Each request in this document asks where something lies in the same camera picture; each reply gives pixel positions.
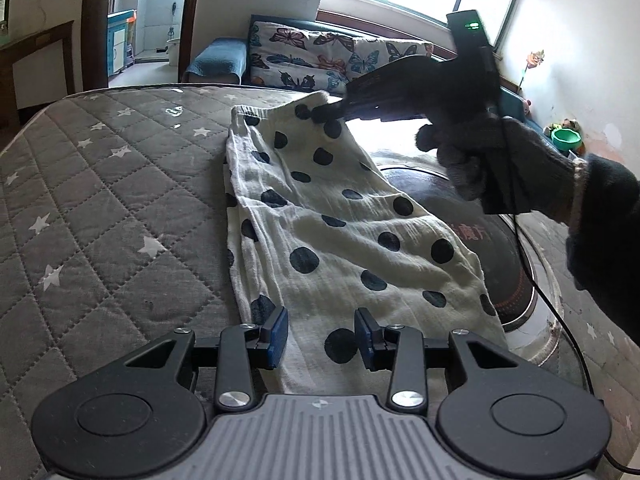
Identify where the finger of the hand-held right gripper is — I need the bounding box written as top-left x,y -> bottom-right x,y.
309,100 -> 352,124

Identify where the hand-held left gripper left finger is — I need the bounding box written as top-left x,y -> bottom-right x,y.
124,306 -> 290,412

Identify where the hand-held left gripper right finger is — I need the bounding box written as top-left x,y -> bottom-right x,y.
353,308 -> 522,409

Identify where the white polka dot garment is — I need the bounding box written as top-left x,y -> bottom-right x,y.
223,90 -> 511,396

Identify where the person's right forearm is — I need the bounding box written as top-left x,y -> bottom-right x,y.
565,154 -> 640,293

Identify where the person's right hand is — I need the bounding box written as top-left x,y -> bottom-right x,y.
416,109 -> 581,227

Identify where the butterfly print cushion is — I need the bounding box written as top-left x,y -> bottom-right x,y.
248,14 -> 436,94

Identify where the toy pinwheel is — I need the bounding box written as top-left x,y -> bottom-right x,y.
519,50 -> 547,92

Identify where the blue folded cushion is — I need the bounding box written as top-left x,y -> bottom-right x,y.
186,37 -> 249,86

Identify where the green plastic bowl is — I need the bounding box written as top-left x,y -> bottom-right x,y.
550,127 -> 585,155

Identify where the round dark heater plate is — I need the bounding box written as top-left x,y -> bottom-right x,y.
369,148 -> 563,333

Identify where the grey quilted star cover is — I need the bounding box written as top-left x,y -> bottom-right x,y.
0,83 -> 640,480

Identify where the blue children's cabinet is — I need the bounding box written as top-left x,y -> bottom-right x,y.
106,9 -> 137,76

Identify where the dark wooden cabinet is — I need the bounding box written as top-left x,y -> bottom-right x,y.
0,20 -> 77,128

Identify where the brown door frame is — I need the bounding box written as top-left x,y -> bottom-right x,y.
82,0 -> 206,92

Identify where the black cable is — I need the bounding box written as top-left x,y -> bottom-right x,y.
499,115 -> 640,473

